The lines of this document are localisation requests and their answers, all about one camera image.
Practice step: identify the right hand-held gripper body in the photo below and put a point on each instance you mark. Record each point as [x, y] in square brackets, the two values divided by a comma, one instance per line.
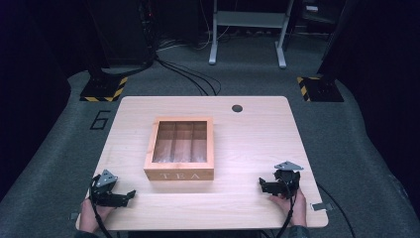
[289, 178]

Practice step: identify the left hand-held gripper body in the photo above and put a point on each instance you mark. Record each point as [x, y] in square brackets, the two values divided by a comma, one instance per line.
[103, 188]

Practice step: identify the wooden tea box glass lid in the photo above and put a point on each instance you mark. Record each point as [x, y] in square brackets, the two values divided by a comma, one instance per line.
[180, 173]

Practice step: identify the person's left hand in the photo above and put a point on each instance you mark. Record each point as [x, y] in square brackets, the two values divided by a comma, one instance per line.
[88, 218]

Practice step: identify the person's right hand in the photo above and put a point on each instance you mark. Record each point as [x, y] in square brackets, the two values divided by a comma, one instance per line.
[298, 211]

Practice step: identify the black stand base hazard stripes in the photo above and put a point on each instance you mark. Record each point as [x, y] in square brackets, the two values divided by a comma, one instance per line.
[104, 89]
[322, 90]

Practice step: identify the black equipment cabinet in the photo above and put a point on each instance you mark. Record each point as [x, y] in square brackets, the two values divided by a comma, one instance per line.
[120, 29]

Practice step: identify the grey metal table bracket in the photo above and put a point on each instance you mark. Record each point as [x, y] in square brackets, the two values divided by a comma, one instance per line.
[74, 216]
[321, 207]

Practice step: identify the white metal desk frame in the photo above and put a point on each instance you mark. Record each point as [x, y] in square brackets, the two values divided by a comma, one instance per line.
[251, 19]

